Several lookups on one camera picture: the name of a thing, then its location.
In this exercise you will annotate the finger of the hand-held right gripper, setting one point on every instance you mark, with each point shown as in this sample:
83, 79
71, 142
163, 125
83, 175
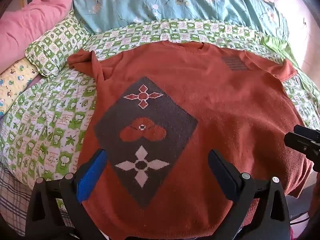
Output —
302, 141

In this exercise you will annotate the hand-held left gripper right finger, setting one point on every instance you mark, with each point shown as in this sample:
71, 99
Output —
225, 177

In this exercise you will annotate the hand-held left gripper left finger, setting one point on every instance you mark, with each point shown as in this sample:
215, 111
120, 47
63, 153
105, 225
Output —
92, 177

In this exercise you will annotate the orange knitted sweater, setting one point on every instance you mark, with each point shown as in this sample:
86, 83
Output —
225, 92

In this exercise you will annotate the green checked printed bedsheet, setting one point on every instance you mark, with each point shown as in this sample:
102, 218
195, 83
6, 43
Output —
50, 120

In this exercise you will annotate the plaid cloth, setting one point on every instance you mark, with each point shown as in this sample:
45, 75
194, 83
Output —
12, 200

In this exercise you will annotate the plain green cloth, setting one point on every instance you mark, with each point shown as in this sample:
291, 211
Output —
282, 47

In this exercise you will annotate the yellow cartoon print pillow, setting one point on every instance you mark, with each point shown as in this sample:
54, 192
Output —
15, 80

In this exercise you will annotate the green checked printed pillow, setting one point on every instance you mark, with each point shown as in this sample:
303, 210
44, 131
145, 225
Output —
55, 45

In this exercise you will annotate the pink blanket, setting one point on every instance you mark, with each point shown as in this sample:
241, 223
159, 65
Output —
30, 17

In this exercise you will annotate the blue floral quilt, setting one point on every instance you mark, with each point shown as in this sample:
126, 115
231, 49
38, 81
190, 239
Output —
150, 0

